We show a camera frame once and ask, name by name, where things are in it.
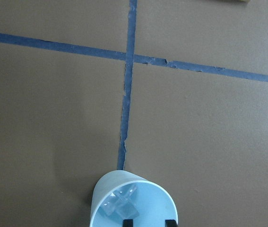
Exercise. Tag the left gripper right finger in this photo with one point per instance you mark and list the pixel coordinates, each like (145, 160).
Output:
(170, 223)

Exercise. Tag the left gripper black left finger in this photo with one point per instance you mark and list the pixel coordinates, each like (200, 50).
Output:
(127, 223)

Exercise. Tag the clear ice cube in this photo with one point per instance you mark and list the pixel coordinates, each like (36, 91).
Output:
(121, 202)

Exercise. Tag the light blue plastic cup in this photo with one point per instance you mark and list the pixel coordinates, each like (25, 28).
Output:
(154, 203)

